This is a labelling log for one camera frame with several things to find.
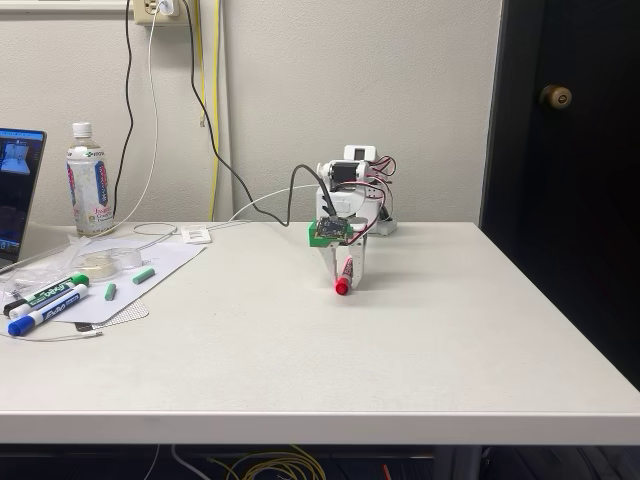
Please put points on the white paper sheet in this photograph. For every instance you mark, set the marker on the white paper sheet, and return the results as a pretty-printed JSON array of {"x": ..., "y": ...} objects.
[{"x": 165, "y": 265}]

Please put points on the clear plastic bag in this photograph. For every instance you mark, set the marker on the clear plastic bag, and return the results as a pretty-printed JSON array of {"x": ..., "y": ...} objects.
[{"x": 35, "y": 277}]

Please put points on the plastic drink bottle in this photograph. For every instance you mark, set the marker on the plastic drink bottle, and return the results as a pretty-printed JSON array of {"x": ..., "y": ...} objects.
[{"x": 90, "y": 190}]

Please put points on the red dry-erase marker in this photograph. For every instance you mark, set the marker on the red dry-erase marker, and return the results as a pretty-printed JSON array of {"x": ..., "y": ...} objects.
[{"x": 342, "y": 287}]

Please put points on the grey laptop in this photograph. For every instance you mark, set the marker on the grey laptop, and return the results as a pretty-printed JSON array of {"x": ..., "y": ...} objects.
[{"x": 15, "y": 200}]

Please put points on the small black flat item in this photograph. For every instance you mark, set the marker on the small black flat item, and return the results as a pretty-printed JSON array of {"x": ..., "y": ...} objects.
[{"x": 82, "y": 326}]

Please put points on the grey table leg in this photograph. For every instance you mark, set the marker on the grey table leg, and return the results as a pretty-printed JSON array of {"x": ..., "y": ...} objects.
[{"x": 457, "y": 462}]

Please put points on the small orange item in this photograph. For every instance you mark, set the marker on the small orange item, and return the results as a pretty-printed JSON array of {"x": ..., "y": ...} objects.
[{"x": 386, "y": 472}]

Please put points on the dark door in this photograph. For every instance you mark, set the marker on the dark door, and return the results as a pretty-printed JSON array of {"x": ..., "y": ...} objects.
[{"x": 575, "y": 225}]

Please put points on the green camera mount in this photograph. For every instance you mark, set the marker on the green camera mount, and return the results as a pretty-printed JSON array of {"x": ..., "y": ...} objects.
[{"x": 317, "y": 239}]

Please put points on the white charger plug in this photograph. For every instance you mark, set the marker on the white charger plug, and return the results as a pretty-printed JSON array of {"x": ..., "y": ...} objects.
[{"x": 166, "y": 7}]

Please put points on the brass door knob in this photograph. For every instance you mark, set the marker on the brass door knob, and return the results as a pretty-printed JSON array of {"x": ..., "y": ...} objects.
[{"x": 555, "y": 97}]

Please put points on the green dry-erase marker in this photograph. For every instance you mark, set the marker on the green dry-erase marker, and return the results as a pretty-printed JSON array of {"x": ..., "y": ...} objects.
[{"x": 50, "y": 294}]

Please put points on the small green cylinder piece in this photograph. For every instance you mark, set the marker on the small green cylinder piece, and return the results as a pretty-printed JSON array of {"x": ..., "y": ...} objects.
[
  {"x": 110, "y": 291},
  {"x": 143, "y": 275}
]

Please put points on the black dry-erase marker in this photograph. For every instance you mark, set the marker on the black dry-erase marker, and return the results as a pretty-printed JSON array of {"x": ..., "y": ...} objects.
[{"x": 11, "y": 306}]

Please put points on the white mesh mat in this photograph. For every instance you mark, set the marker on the white mesh mat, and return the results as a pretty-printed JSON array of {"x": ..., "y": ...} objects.
[{"x": 132, "y": 314}]

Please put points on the blue dry-erase marker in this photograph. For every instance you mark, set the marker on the blue dry-erase marker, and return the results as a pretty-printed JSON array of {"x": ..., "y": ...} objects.
[{"x": 22, "y": 325}]

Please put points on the beige wall outlet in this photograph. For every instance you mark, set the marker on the beige wall outlet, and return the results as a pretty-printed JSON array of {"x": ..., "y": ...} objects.
[{"x": 142, "y": 12}]

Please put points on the white adapter box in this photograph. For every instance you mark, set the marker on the white adapter box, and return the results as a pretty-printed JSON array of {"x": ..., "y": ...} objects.
[{"x": 195, "y": 234}]

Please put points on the white wall trim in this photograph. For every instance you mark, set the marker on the white wall trim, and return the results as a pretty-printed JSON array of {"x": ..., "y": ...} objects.
[{"x": 60, "y": 5}]

